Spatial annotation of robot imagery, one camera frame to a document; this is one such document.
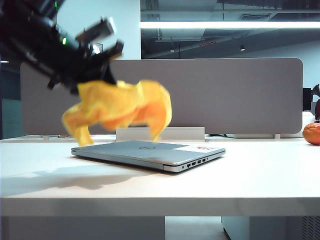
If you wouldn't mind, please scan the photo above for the long ceiling light strip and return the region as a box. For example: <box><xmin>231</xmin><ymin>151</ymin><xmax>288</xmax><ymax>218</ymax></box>
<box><xmin>140</xmin><ymin>20</ymin><xmax>320</xmax><ymax>29</ymax></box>

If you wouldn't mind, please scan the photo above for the orange mandarin fruit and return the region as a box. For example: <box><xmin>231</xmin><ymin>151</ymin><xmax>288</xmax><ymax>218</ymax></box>
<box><xmin>302</xmin><ymin>122</ymin><xmax>320</xmax><ymax>146</ymax></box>

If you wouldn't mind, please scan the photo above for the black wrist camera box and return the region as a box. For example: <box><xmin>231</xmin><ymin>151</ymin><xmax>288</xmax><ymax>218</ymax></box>
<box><xmin>74</xmin><ymin>16</ymin><xmax>118</xmax><ymax>44</ymax></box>

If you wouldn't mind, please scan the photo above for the white red laptop sticker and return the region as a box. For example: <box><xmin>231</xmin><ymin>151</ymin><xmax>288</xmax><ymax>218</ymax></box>
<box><xmin>174</xmin><ymin>143</ymin><xmax>216</xmax><ymax>153</ymax></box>

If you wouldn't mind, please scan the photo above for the yellow microfibre rag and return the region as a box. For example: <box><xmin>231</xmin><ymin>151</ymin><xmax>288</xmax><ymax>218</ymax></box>
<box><xmin>61</xmin><ymin>79</ymin><xmax>173</xmax><ymax>147</ymax></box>

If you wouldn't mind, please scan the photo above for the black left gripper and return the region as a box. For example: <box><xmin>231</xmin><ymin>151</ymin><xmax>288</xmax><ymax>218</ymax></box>
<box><xmin>46</xmin><ymin>40</ymin><xmax>125</xmax><ymax>96</ymax></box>

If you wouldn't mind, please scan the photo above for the dark computer monitor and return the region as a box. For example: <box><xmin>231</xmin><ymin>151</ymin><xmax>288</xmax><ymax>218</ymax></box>
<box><xmin>302</xmin><ymin>87</ymin><xmax>314</xmax><ymax>111</ymax></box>

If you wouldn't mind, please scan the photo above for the grey fabric desk divider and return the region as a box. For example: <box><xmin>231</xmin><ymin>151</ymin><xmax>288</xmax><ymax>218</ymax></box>
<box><xmin>19</xmin><ymin>57</ymin><xmax>304</xmax><ymax>136</ymax></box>

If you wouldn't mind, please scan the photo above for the silver Dell laptop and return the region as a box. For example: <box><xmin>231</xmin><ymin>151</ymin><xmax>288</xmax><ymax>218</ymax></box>
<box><xmin>70</xmin><ymin>140</ymin><xmax>226</xmax><ymax>174</ymax></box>

